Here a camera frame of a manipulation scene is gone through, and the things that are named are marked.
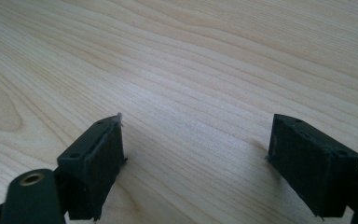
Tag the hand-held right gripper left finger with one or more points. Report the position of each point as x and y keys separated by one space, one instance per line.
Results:
x=93 y=165

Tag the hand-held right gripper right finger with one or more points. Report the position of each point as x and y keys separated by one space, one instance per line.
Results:
x=310 y=165

